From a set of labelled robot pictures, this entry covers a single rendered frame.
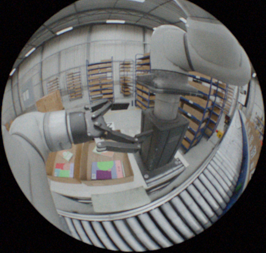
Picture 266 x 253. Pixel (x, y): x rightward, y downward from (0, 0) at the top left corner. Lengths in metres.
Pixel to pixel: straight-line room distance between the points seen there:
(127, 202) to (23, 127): 0.49
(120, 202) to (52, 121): 0.45
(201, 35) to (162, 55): 0.16
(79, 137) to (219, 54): 0.34
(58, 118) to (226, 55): 0.36
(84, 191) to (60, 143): 0.43
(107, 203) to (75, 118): 0.44
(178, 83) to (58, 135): 0.34
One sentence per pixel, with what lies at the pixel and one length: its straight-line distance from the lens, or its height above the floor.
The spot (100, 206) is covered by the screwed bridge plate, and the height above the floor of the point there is 0.75.
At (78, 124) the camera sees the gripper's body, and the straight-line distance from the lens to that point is 0.18.
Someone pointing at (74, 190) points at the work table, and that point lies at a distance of 0.61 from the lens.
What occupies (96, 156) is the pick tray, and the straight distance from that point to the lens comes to 0.64.
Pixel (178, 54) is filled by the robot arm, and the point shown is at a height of 1.32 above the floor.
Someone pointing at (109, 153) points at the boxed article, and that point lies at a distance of 0.61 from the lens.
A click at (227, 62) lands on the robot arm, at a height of 1.33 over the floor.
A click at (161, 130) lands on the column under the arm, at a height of 1.07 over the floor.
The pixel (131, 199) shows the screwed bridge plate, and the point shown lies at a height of 0.75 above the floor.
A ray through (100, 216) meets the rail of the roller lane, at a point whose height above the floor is 0.74.
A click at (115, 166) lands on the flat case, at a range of 0.54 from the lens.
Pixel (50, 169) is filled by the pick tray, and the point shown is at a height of 0.78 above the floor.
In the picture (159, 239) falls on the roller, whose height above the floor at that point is 0.75.
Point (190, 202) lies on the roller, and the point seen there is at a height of 0.75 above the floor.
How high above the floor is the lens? 1.25
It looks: 31 degrees down
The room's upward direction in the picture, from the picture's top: straight up
